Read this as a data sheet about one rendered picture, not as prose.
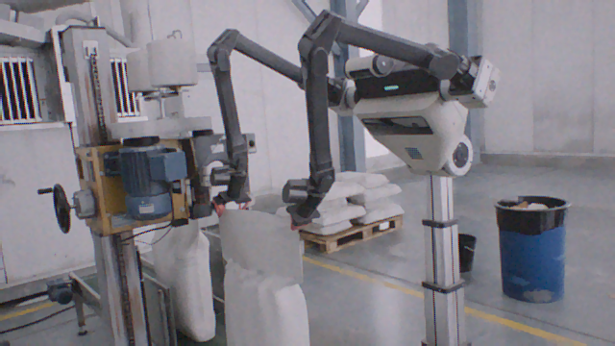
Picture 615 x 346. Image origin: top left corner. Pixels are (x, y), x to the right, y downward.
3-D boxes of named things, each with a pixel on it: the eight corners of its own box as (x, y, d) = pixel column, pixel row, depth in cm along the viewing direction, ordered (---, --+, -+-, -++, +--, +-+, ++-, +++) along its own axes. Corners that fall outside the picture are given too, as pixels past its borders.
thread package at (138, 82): (172, 90, 187) (167, 47, 185) (135, 92, 178) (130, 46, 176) (158, 93, 199) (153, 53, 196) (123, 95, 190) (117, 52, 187)
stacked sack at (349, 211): (369, 216, 494) (368, 203, 492) (323, 230, 451) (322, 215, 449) (340, 212, 526) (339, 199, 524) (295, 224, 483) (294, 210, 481)
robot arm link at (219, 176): (247, 157, 172) (238, 151, 179) (217, 158, 166) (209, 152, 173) (245, 187, 175) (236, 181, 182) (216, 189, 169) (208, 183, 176)
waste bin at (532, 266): (584, 289, 335) (584, 199, 326) (551, 313, 303) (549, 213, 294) (517, 274, 372) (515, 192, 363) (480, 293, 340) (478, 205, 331)
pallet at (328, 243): (403, 227, 535) (402, 215, 533) (326, 254, 458) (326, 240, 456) (350, 218, 596) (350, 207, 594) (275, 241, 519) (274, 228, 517)
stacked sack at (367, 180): (392, 185, 530) (391, 172, 528) (364, 191, 503) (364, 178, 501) (350, 181, 582) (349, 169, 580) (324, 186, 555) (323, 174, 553)
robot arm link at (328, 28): (326, 9, 109) (310, -1, 117) (306, 64, 114) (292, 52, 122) (464, 56, 130) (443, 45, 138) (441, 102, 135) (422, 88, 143)
